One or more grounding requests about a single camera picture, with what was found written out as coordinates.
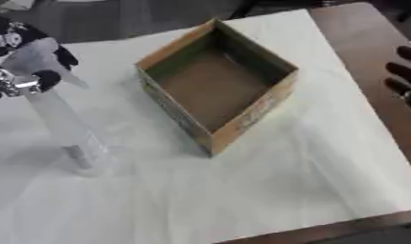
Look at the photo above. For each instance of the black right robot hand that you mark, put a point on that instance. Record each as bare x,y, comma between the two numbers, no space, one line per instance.
404,76

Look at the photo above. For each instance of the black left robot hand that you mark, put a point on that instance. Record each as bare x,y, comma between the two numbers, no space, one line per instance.
8,38

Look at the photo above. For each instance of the open tan cardboard box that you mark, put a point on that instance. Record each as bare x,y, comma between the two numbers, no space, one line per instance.
214,85

